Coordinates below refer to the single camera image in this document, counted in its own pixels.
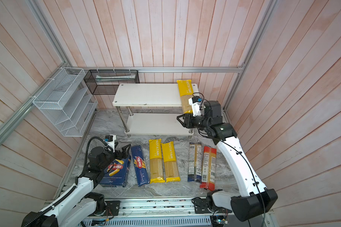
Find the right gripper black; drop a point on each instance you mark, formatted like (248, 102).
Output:
(189, 118)

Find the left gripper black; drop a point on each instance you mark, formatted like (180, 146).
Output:
(124, 153)

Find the yellow pastatime spaghetti bag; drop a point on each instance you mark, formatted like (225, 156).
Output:
(170, 162)
(185, 91)
(156, 161)

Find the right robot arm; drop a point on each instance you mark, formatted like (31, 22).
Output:
(255, 198)

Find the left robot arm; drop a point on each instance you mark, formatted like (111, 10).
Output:
(79, 201)

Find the white two-tier shelf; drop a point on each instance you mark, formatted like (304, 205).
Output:
(149, 95)

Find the blue Barilla rigatoni box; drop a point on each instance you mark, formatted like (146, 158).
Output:
(116, 174)

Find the blue Barilla spaghetti box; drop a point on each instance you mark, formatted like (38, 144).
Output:
(139, 165)

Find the blue-end spaghetti bag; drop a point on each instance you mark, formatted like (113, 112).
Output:
(195, 157)

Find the red-end spaghetti bag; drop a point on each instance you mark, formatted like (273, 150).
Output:
(209, 168)

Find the black mesh basket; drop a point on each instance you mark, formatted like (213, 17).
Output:
(107, 82)

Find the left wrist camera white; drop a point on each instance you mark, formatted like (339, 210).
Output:
(110, 141)

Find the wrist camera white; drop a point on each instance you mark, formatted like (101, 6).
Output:
(196, 104)
(110, 141)

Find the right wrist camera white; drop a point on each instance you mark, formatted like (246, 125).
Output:
(196, 104)

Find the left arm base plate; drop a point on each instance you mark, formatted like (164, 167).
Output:
(110, 208)

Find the white wire mesh organizer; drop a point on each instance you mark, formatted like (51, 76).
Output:
(67, 106)

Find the aluminium front rail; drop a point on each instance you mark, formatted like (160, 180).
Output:
(129, 208)

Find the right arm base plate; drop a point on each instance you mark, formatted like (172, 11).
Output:
(205, 205)

